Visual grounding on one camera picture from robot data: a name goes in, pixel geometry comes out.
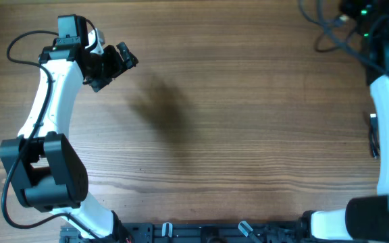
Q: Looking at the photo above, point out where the thick black USB cable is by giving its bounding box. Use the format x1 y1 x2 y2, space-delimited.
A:
368 113 381 159

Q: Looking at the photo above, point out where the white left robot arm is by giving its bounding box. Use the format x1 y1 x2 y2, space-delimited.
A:
0 14 138 242

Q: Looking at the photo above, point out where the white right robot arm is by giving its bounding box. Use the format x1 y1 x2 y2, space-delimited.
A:
302 1 389 242

